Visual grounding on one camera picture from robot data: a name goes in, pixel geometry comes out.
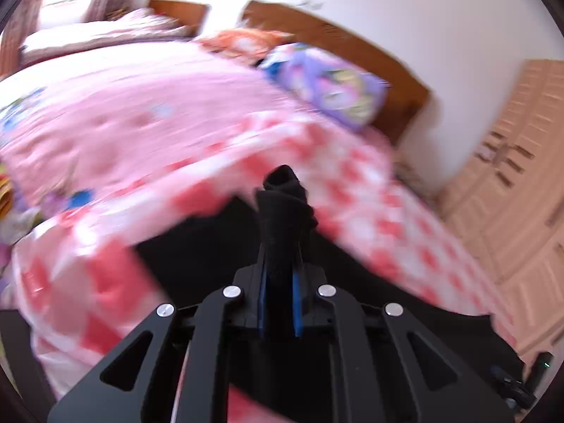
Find small wooden headboard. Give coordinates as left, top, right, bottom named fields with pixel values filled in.
left=147, top=0, right=210, bottom=38

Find purple cartoon pillow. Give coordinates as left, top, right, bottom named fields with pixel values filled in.
left=260, top=43, right=391, bottom=130

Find pink checked bed sheet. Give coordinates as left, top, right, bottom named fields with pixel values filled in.
left=11, top=112, right=516, bottom=423

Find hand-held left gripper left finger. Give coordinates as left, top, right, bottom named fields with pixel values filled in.
left=46, top=246, right=269, bottom=423

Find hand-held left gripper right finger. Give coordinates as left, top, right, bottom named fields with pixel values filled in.
left=291, top=249, right=508, bottom=423

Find floral quilt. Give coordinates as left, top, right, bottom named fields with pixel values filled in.
left=20, top=9, right=192, bottom=60

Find large wooden headboard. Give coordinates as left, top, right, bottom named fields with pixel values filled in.
left=240, top=0, right=431, bottom=146

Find black pants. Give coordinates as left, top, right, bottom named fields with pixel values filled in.
left=132, top=165, right=527, bottom=423

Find orange patterned pillow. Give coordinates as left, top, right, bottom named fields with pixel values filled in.
left=196, top=29, right=294, bottom=69

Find beige wardrobe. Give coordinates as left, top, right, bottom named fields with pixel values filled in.
left=438, top=59, right=564, bottom=371

